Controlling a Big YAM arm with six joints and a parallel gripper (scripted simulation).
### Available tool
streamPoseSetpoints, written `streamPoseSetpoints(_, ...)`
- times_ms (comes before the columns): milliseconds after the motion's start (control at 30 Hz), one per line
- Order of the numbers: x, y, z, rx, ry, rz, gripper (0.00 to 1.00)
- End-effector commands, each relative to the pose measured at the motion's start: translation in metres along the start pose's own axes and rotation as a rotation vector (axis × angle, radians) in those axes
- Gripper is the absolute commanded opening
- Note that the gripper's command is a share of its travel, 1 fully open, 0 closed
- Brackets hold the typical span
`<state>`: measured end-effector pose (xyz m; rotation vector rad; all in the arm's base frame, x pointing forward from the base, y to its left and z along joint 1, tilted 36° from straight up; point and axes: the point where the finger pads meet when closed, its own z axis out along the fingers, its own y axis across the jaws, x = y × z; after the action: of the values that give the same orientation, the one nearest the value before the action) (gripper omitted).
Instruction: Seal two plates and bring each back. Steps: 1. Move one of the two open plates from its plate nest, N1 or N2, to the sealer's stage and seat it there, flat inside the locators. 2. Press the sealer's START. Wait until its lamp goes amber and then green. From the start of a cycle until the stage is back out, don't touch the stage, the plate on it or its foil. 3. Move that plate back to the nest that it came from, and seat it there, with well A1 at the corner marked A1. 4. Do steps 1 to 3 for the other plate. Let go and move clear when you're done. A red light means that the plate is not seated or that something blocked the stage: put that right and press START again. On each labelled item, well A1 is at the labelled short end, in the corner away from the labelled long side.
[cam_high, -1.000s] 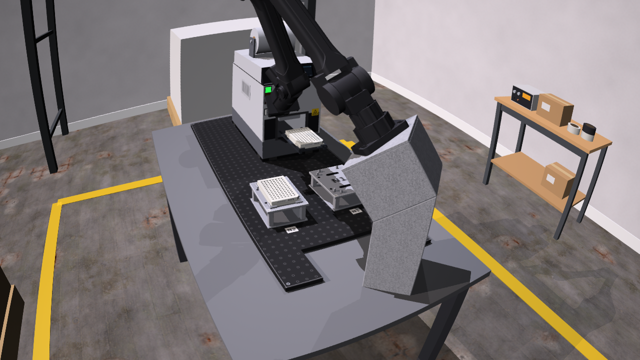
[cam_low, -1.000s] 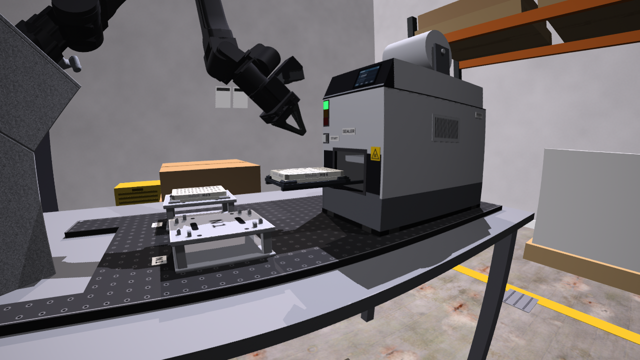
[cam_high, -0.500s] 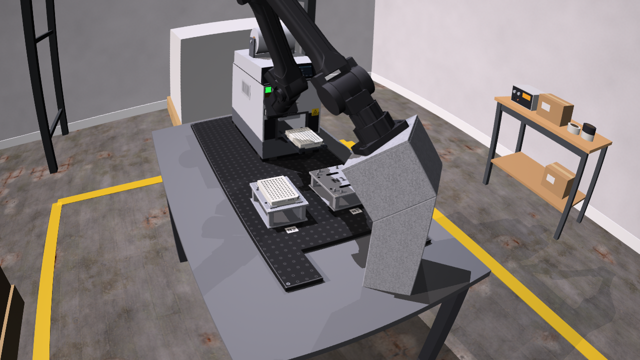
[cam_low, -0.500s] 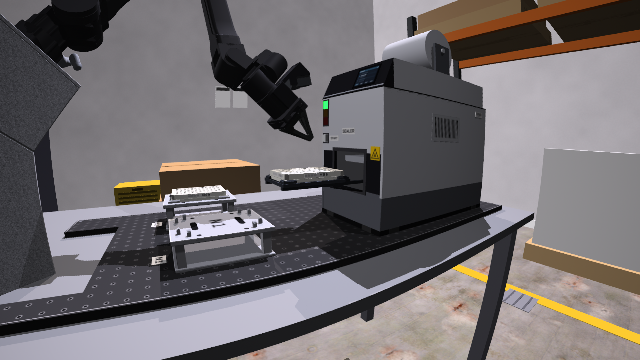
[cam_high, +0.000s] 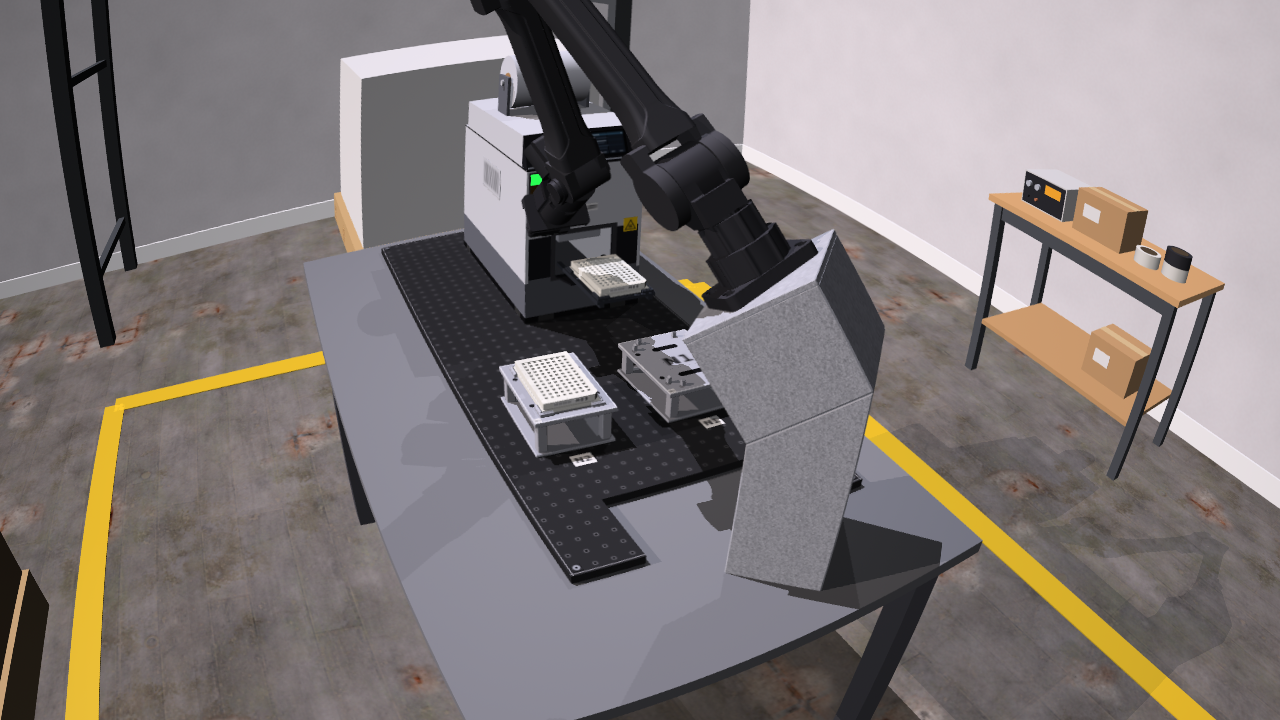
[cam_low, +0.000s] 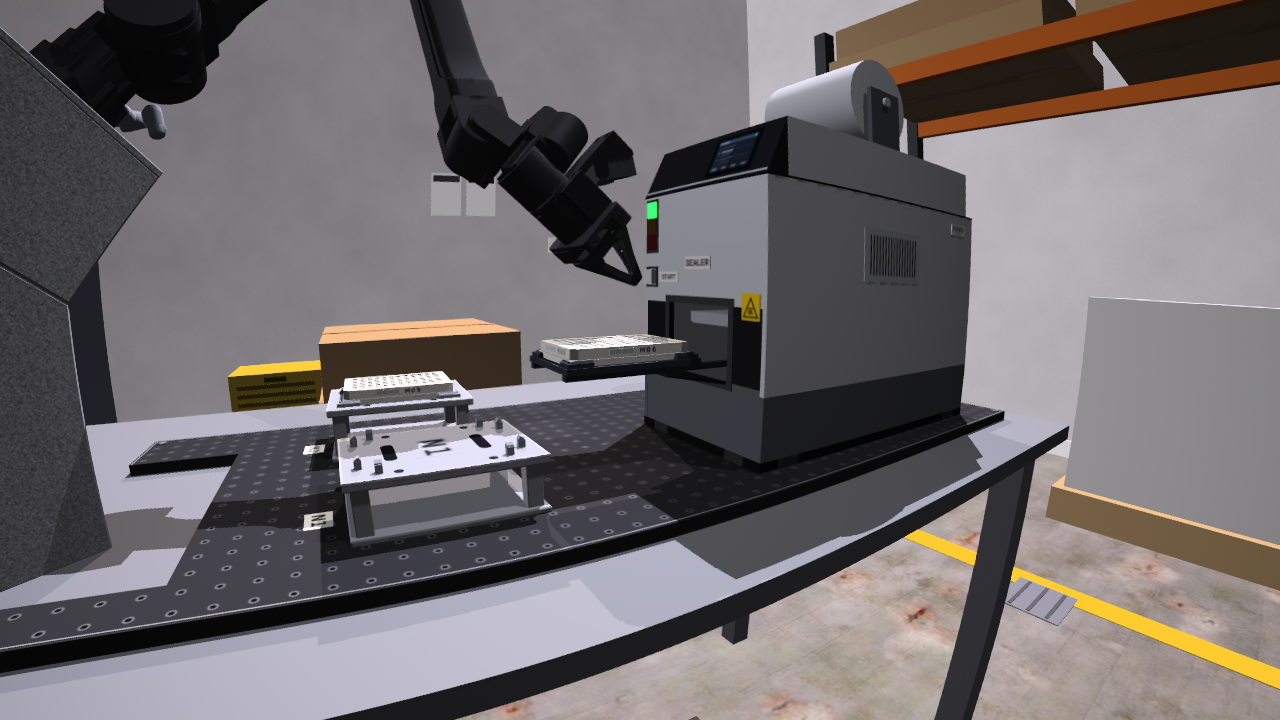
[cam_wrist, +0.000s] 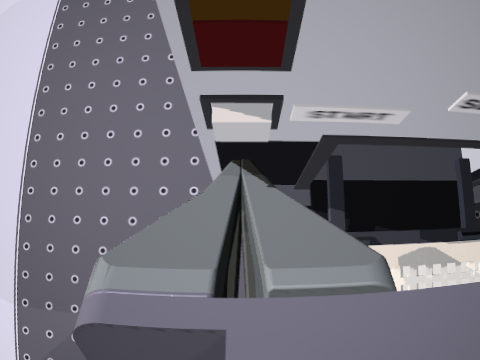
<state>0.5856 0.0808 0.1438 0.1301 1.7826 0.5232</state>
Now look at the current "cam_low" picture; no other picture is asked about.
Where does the white foil roll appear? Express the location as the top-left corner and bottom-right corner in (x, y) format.
(765, 60), (904, 141)

